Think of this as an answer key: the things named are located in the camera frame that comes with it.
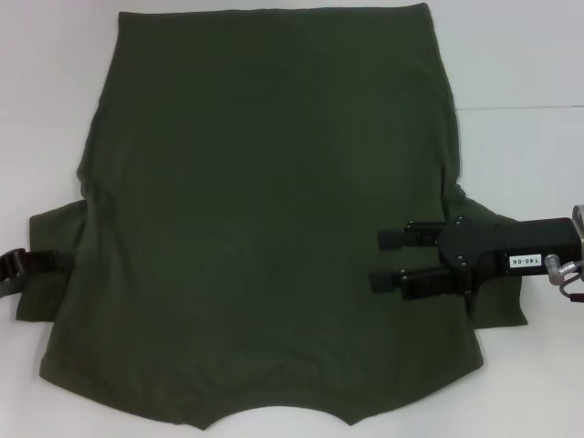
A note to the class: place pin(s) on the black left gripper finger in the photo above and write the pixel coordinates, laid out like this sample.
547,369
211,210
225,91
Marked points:
45,262

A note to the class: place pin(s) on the dark green shirt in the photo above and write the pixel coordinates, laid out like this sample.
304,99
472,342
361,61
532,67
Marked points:
292,137

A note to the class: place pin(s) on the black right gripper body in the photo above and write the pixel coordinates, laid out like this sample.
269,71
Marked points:
524,246

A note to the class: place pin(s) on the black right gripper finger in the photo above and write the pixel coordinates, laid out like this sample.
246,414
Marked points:
429,283
420,235

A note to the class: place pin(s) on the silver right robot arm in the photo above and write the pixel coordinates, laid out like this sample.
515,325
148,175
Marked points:
580,223

